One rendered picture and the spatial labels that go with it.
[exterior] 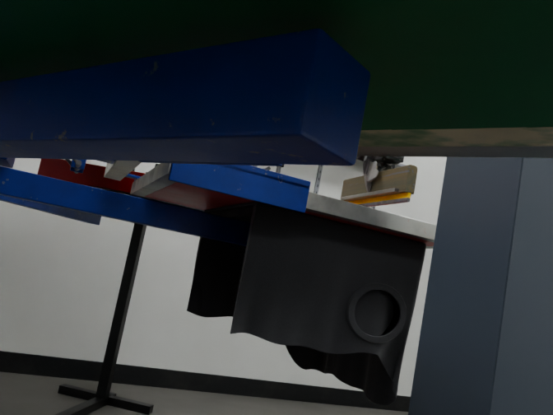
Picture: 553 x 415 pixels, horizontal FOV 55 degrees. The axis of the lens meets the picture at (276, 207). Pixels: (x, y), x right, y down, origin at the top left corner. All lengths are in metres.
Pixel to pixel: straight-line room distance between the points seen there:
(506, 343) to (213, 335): 2.73
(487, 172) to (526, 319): 0.26
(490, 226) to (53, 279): 2.74
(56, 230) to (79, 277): 0.30
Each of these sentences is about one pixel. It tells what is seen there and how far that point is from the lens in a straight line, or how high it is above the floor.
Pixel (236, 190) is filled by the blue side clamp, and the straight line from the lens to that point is 1.09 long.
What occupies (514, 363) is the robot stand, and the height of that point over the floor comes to 0.73.
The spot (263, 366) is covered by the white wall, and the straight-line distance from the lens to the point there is 3.67.
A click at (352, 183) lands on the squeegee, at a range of 1.68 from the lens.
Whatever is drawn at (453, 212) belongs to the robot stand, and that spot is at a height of 0.97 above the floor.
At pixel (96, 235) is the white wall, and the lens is 3.34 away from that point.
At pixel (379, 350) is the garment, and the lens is 1.37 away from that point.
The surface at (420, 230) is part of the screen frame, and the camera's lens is 1.31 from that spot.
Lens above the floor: 0.80
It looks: 7 degrees up
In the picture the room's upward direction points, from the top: 11 degrees clockwise
